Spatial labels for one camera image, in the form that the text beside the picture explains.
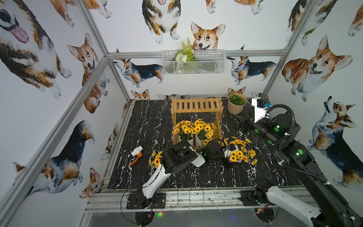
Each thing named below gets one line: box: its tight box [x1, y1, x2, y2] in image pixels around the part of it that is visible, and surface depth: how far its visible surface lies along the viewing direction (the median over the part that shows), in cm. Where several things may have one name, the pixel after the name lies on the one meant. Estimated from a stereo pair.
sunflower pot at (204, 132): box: [193, 118, 217, 149], surface depth 84 cm
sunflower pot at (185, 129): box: [173, 120, 197, 146], surface depth 86 cm
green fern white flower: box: [172, 36, 196, 64], surface depth 84 cm
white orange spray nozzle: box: [129, 145, 144, 166], surface depth 91 cm
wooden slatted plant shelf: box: [170, 97, 224, 145], surface depth 82 cm
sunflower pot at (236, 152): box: [222, 139, 258, 166], surface depth 76 cm
